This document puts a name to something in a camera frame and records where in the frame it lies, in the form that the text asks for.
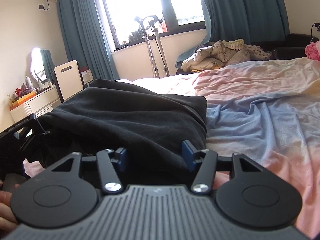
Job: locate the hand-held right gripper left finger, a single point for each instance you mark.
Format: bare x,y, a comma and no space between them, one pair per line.
122,158

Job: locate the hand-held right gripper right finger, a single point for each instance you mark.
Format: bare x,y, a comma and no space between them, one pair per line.
187,155

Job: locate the black fleece garment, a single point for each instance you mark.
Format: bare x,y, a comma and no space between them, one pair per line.
125,115

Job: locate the person's left hand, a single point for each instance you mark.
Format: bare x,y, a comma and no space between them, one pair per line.
5,205

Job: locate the white dresser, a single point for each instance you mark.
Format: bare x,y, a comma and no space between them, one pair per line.
37,105

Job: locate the orange box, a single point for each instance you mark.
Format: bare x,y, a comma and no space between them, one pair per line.
23,98

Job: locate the purple flower bunch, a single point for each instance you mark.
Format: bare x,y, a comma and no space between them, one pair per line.
22,90

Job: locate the white spray bottle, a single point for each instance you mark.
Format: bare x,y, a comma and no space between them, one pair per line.
28,82

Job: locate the pastel bed duvet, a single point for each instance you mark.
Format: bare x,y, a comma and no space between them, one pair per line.
250,105

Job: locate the white backed chair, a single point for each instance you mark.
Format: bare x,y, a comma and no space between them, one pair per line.
68,80

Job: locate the wavy vanity mirror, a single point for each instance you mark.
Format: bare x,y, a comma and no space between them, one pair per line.
37,62

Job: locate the beige quilted jacket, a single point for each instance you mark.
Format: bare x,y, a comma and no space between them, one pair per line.
212,57

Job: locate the cream knitted cloth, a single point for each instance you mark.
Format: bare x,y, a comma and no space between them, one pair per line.
235,43

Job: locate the patterned beige cloth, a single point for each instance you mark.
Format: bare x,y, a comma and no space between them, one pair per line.
255,52

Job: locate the blue curtain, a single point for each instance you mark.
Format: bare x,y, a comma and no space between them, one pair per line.
82,30
245,10

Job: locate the black sofa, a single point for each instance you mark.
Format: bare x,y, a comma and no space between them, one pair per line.
295,47

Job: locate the dark framed window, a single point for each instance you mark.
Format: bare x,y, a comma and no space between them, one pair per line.
140,2

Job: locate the pink fleece robe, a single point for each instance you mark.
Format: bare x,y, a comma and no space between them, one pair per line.
313,51

